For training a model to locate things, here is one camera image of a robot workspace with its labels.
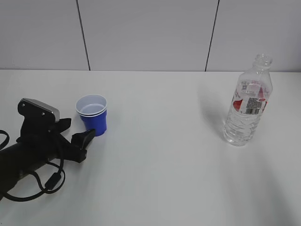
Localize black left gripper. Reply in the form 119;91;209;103
16;118;95;168

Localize blue paper cup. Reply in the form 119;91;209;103
75;94;108;137

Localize clear plastic water bottle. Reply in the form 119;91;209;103
224;54;273;146

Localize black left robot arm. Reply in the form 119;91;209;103
0;117;96;202

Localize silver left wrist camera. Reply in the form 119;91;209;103
17;98;60;122

